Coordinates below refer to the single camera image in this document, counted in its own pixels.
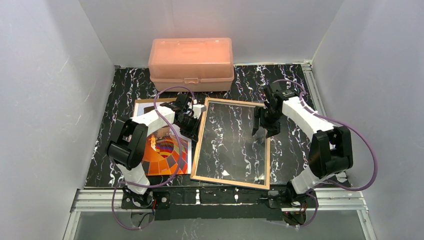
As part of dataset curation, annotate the hot air balloon photo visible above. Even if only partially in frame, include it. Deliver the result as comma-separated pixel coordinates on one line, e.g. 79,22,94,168
133,101,193,176

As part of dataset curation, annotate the clear acrylic frame sheet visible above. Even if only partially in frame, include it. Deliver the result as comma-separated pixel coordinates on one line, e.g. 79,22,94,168
194,100,268,186

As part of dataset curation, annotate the blue wooden picture frame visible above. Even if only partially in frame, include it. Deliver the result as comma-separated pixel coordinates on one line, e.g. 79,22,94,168
190,97,271,191

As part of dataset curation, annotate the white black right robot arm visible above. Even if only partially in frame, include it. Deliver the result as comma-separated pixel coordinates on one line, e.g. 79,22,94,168
252,82,353,197

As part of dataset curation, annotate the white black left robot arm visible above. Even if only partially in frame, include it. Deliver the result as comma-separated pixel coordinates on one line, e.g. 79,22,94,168
105,93,206,195

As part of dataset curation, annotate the brown cardboard backing board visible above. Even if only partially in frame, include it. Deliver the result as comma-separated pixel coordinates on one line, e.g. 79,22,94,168
133,97,180,117

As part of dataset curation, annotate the translucent pink plastic storage box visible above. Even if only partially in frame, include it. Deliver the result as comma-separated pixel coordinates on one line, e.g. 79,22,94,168
148,37,235,92

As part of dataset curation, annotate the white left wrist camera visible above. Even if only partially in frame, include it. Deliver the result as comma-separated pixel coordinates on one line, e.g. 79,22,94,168
192,104,207,119

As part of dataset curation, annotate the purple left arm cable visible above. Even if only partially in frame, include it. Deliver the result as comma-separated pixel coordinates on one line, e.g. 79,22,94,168
111,86,197,232

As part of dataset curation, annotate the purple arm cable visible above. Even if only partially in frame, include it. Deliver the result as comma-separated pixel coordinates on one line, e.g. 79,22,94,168
271,79,379,229
111,86,197,232

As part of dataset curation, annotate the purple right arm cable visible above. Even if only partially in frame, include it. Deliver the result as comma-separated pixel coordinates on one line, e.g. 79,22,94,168
271,79,379,229

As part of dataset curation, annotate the aluminium right side rail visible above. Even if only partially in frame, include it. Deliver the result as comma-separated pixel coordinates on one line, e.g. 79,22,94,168
300,61,327,116

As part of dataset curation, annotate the aluminium front mounting rail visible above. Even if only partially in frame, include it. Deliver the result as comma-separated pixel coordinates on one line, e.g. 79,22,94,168
71,186,369,212

